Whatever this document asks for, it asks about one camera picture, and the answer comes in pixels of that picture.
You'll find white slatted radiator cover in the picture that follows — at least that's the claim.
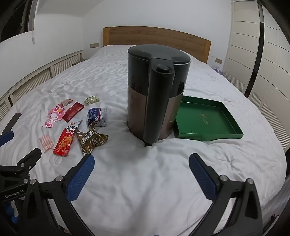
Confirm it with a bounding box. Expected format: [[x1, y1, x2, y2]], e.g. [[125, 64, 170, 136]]
[[0, 50, 84, 118]]

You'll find pink cartoon snack packet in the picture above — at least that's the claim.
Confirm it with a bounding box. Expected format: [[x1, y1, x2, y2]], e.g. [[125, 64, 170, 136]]
[[43, 105, 67, 129]]

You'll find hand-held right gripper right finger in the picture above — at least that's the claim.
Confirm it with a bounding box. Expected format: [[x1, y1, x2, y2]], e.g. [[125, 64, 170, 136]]
[[189, 153, 264, 236]]

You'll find white panelled wardrobe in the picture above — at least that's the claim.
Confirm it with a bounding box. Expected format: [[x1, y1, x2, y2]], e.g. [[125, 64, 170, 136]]
[[223, 0, 290, 150]]

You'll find black and brown electric kettle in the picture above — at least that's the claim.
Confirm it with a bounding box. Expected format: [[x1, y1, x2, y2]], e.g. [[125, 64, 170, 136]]
[[127, 44, 191, 147]]

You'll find brown oat snack packet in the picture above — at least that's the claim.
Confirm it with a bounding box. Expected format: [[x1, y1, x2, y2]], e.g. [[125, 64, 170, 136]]
[[76, 123, 109, 157]]

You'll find blue foil snack packet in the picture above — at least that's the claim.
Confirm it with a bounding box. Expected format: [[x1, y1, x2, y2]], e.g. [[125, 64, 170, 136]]
[[87, 107, 107, 127]]

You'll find small olive green packet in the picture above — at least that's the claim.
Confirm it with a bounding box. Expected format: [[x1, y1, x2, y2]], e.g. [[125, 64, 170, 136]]
[[84, 96, 100, 105]]

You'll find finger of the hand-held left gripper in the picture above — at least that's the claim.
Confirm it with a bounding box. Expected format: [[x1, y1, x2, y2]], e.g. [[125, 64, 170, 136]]
[[0, 112, 22, 147], [0, 147, 42, 176]]

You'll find green shallow box tray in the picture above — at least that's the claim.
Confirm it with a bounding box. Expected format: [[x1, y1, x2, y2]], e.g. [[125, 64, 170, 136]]
[[173, 95, 245, 141]]

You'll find wooden headboard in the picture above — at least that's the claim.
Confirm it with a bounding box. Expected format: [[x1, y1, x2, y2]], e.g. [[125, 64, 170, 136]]
[[102, 26, 212, 64]]

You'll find pink striped snack packet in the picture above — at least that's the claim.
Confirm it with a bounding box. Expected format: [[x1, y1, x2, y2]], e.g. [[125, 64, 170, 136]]
[[39, 133, 55, 153]]

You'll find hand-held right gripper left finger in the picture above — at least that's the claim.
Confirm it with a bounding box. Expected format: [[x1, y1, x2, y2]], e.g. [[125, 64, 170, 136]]
[[24, 155, 95, 236]]

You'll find dark red packet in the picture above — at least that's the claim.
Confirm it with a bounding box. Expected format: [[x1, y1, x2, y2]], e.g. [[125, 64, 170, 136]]
[[62, 101, 85, 123]]

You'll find red orange snack stick packet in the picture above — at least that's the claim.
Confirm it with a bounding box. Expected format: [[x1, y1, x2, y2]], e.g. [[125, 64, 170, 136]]
[[53, 126, 76, 157]]

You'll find dark window frame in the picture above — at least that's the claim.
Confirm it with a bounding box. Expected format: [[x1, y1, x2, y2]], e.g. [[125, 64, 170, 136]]
[[0, 0, 39, 43]]

